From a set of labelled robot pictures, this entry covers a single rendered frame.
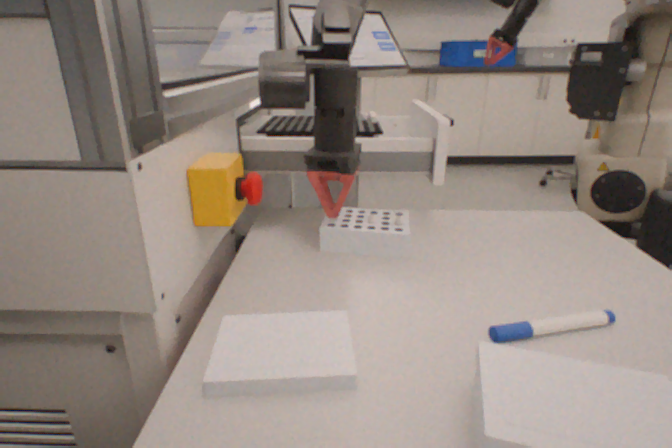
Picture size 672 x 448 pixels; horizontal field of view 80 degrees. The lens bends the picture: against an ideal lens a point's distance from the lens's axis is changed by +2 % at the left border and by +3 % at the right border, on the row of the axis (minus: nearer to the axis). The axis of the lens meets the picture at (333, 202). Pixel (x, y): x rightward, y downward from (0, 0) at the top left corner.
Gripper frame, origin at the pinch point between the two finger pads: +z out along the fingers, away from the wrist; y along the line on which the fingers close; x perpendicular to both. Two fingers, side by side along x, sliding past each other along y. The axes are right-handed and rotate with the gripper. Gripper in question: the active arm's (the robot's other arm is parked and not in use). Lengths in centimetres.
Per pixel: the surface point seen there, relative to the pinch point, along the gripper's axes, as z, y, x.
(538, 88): -4, -345, 124
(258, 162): -4.2, -9.3, -14.7
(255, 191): -6.0, 11.7, -7.1
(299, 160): -4.7, -10.4, -7.8
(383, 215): 1.4, -3.2, 7.1
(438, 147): -7.7, -12.0, 14.8
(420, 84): -6, -324, 20
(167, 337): 6.7, 22.6, -13.0
